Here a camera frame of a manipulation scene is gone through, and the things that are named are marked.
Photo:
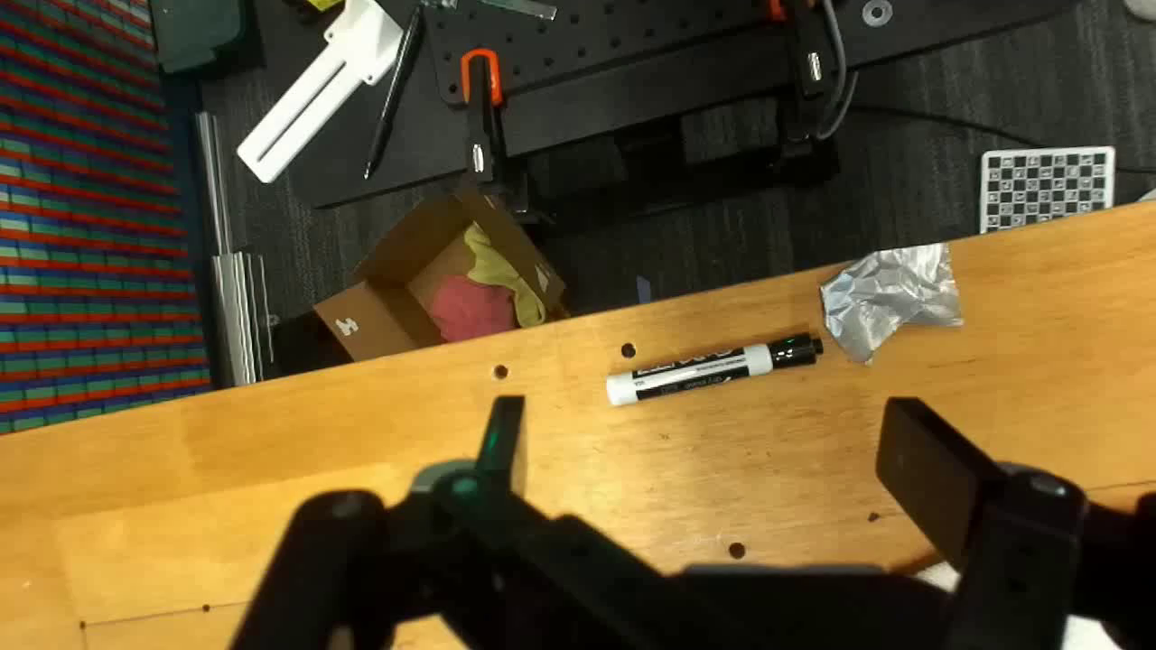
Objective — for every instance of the black perforated breadboard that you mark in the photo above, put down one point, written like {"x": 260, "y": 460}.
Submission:
{"x": 651, "y": 49}

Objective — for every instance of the silver metal rail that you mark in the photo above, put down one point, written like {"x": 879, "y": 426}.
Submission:
{"x": 235, "y": 301}

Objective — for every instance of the multicoloured striped backdrop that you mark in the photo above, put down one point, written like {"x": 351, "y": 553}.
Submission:
{"x": 85, "y": 202}

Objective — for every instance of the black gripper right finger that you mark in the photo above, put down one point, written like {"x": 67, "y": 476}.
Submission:
{"x": 1023, "y": 553}

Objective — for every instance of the small crumpled foil piece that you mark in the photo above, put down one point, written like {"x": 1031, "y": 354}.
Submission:
{"x": 890, "y": 296}

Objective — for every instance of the black and white marker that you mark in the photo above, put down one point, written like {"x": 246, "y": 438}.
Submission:
{"x": 705, "y": 370}

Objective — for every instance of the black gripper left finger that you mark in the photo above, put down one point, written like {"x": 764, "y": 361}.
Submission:
{"x": 398, "y": 579}

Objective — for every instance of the thin black rod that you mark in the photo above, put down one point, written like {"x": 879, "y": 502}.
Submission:
{"x": 392, "y": 104}

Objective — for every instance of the cardboard box with rags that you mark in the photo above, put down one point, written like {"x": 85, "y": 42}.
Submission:
{"x": 383, "y": 319}

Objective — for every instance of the checkerboard calibration board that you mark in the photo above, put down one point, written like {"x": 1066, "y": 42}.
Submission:
{"x": 1046, "y": 187}

